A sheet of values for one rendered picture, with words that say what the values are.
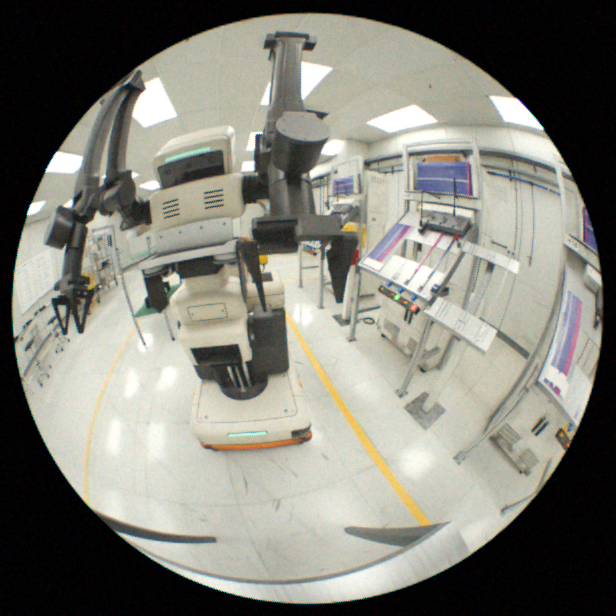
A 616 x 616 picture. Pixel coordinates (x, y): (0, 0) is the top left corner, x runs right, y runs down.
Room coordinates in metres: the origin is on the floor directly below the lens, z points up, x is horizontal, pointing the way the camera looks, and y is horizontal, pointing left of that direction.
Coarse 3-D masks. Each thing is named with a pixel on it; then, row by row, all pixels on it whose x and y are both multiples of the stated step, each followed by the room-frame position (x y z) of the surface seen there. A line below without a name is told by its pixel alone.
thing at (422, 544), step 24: (120, 528) -0.26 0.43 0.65; (144, 528) -0.25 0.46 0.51; (360, 528) -0.08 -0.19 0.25; (384, 528) -0.08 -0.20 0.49; (408, 528) -0.08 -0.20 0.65; (432, 528) -0.08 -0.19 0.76; (456, 528) -0.10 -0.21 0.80; (144, 552) -0.19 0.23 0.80; (408, 552) -0.10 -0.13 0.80; (432, 552) -0.13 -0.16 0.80; (456, 552) -0.16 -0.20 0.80; (192, 576) -0.18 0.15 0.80; (216, 576) -0.16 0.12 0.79; (336, 576) -0.12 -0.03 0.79; (360, 576) -0.13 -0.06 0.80; (384, 576) -0.14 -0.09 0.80; (408, 576) -0.16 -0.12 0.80; (288, 600) -0.18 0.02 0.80; (312, 600) -0.18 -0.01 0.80; (336, 600) -0.18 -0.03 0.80
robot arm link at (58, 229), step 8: (96, 192) 0.22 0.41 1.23; (88, 200) 0.20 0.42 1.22; (96, 200) 0.22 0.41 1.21; (64, 208) 0.13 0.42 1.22; (88, 208) 0.20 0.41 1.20; (96, 208) 0.22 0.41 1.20; (56, 216) 0.11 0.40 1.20; (64, 216) 0.13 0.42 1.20; (72, 216) 0.16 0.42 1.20; (80, 216) 0.18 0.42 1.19; (88, 216) 0.20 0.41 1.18; (48, 224) 0.09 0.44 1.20; (56, 224) 0.11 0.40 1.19; (64, 224) 0.13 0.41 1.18; (48, 232) 0.09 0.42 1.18; (56, 232) 0.11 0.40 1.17; (64, 232) 0.13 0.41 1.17; (48, 240) 0.09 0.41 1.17; (56, 240) 0.11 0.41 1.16; (64, 240) 0.13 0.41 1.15; (56, 248) 0.11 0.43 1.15
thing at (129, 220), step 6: (138, 198) 0.43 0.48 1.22; (132, 204) 0.39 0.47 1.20; (138, 204) 0.42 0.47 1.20; (126, 210) 0.38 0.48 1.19; (132, 210) 0.40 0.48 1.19; (138, 210) 0.42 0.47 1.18; (126, 216) 0.39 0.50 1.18; (132, 216) 0.40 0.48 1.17; (138, 216) 0.42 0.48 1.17; (126, 222) 0.40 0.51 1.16; (132, 222) 0.41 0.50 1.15; (138, 222) 0.42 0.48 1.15; (144, 222) 0.43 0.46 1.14; (120, 228) 0.40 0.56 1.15; (126, 228) 0.41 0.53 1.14
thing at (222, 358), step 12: (264, 312) 0.63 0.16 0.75; (264, 324) 0.60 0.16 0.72; (252, 336) 0.65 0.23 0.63; (264, 336) 0.60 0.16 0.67; (192, 348) 0.41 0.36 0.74; (204, 348) 0.42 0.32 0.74; (216, 348) 0.43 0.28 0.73; (228, 348) 0.44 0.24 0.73; (204, 360) 0.41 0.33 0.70; (216, 360) 0.42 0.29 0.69; (228, 360) 0.43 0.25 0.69; (240, 360) 0.51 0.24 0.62
